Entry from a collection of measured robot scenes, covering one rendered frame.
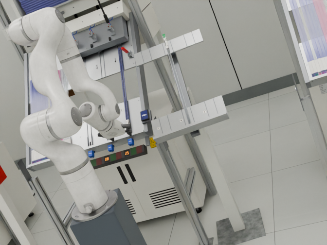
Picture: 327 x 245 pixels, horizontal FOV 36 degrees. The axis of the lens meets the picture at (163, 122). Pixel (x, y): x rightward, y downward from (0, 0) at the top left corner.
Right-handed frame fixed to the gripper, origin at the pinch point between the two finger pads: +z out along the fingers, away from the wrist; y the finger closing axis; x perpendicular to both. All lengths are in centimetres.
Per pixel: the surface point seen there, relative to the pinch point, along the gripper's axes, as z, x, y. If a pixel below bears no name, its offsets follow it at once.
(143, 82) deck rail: 11.4, 30.2, 10.0
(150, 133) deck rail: 12.1, 2.3, 9.9
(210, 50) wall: 160, 131, 16
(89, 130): 10.2, 13.0, -22.1
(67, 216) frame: 47, -16, -61
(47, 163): 10.0, 2.3, -47.7
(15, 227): 47, -14, -97
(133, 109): 10.2, 16.6, 3.4
